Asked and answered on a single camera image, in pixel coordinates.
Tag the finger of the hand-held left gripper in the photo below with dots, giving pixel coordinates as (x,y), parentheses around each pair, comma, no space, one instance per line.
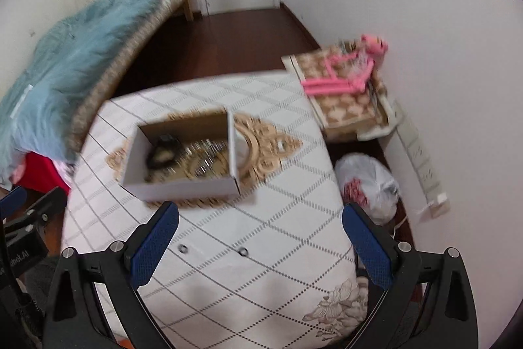
(12,202)
(47,204)

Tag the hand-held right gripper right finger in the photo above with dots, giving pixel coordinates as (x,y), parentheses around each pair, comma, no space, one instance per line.
(369,246)

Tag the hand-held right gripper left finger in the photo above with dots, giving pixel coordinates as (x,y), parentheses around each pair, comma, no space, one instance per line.
(153,246)

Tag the white cardboard box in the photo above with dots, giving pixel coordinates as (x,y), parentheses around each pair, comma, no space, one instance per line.
(188,187)

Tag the black smart band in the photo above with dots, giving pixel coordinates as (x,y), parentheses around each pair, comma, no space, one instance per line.
(165,144)

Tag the red bed sheet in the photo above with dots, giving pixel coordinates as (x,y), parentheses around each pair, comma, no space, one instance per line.
(39,173)

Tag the white plastic bag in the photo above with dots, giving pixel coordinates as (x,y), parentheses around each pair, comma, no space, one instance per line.
(367,181)

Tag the white plug adapter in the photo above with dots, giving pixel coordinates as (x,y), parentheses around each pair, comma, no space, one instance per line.
(438,204)

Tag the white diamond pattern tablecloth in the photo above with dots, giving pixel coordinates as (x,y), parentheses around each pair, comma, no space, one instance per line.
(253,234)

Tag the white power strip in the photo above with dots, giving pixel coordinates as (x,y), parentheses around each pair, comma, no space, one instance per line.
(421,157)

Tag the light blue duvet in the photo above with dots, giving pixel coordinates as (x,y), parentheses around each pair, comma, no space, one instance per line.
(69,71)

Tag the pink panther plush toy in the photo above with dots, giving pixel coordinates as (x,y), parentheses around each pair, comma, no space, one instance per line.
(339,85)

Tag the bed with patterned mattress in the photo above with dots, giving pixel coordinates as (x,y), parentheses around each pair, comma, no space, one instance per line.
(135,38)

